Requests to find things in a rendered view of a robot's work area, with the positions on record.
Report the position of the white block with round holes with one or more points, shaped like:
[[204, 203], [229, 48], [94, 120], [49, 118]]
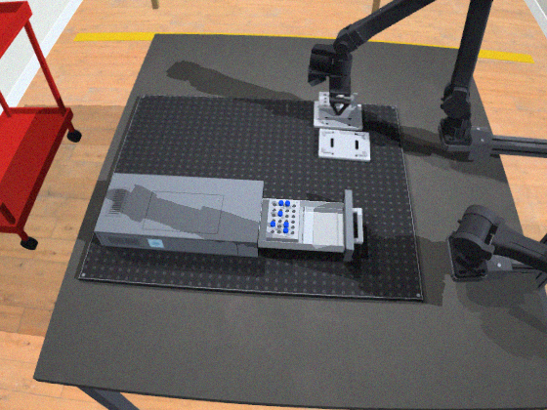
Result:
[[290, 215], [326, 110]]

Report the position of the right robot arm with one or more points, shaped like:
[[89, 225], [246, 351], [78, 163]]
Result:
[[455, 128]]

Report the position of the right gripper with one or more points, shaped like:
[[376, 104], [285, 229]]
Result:
[[345, 90]]

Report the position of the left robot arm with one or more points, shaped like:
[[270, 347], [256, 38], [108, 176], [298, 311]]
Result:
[[471, 238]]

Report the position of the white square plate with slots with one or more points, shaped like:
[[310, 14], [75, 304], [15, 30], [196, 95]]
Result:
[[338, 123]]

